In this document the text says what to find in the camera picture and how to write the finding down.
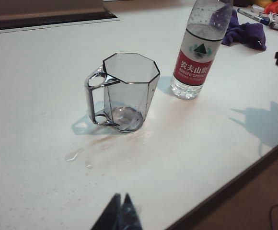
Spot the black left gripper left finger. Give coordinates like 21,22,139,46
90,193,122,230

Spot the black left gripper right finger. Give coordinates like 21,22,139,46
121,193,143,230

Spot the clear water bottle red label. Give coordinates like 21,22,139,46
169,0,233,101

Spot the spilled water puddle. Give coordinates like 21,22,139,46
65,149,83,163

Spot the transparent grey octagonal mug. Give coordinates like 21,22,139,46
84,53,161,134

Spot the purple cloth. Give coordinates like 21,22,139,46
221,9,267,51

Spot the blue and white marker pen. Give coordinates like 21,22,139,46
236,7,269,25

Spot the yellow object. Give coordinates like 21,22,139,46
252,0,273,7

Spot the brown board with black edge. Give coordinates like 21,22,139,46
0,0,118,32

